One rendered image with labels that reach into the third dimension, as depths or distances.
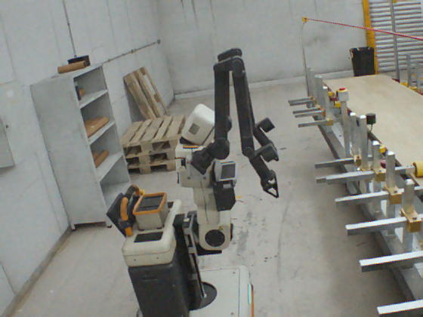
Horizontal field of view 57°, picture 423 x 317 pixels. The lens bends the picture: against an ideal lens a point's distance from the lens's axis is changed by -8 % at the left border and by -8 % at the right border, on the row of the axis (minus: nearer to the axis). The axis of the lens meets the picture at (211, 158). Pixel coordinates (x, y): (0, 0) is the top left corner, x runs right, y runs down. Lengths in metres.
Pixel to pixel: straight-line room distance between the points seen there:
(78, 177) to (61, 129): 0.50
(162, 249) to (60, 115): 2.26
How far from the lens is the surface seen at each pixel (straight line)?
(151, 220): 2.20
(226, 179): 2.05
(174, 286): 2.20
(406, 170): 2.20
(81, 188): 4.21
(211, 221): 2.15
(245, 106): 1.80
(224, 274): 2.69
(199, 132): 1.98
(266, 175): 1.89
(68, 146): 4.10
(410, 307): 1.30
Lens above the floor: 1.81
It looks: 19 degrees down
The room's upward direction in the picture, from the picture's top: 10 degrees counter-clockwise
